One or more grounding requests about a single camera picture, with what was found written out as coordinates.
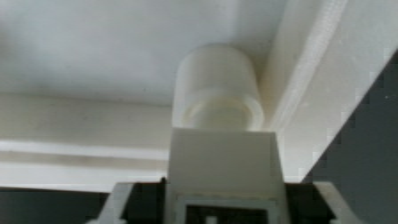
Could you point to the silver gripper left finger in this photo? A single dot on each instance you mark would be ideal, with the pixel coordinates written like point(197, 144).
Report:
point(135, 204)

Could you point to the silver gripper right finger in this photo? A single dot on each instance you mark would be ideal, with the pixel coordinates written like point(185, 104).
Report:
point(316, 204)

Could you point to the white square table top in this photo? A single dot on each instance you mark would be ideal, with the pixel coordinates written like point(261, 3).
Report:
point(89, 57)

